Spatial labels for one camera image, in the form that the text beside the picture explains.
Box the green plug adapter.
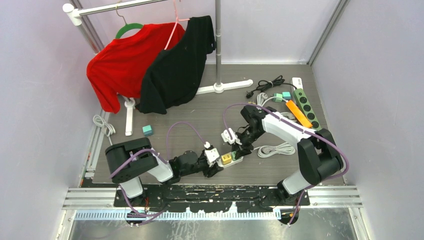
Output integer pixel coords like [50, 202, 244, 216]
[272, 93, 284, 103]

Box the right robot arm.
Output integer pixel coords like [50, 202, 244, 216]
[232, 105, 344, 206]

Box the white strip cable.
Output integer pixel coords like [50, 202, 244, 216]
[279, 111, 298, 122]
[251, 142, 296, 159]

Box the green power strip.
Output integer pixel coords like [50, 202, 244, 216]
[293, 88, 322, 131]

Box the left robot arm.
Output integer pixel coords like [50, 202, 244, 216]
[105, 137, 224, 207]

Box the orange power strip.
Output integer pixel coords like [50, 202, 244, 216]
[285, 100, 313, 128]

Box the yellow adapter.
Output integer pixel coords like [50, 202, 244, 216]
[221, 152, 233, 166]

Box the black t-shirt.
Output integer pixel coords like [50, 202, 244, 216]
[136, 15, 216, 115]

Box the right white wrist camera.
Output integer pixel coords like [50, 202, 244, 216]
[221, 128, 242, 145]

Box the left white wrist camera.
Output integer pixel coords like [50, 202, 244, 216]
[204, 148, 221, 167]

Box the black power cable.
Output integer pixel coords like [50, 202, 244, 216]
[245, 74, 297, 100]

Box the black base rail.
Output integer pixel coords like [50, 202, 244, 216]
[129, 184, 310, 213]

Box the white clothes rack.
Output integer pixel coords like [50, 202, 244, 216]
[62, 0, 253, 136]

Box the white power strip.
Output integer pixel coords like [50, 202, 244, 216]
[291, 77, 303, 90]
[217, 155, 244, 169]

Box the green clothes hanger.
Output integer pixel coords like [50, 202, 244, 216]
[115, 1, 144, 39]

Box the pink clothes hanger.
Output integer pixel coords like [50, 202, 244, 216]
[164, 0, 190, 50]

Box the red t-shirt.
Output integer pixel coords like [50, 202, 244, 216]
[86, 22, 186, 114]

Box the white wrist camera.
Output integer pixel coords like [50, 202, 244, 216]
[221, 128, 242, 145]
[204, 148, 221, 167]

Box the teal plug adapter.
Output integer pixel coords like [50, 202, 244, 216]
[281, 91, 292, 101]

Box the grey cable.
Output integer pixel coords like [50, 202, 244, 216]
[256, 92, 288, 108]

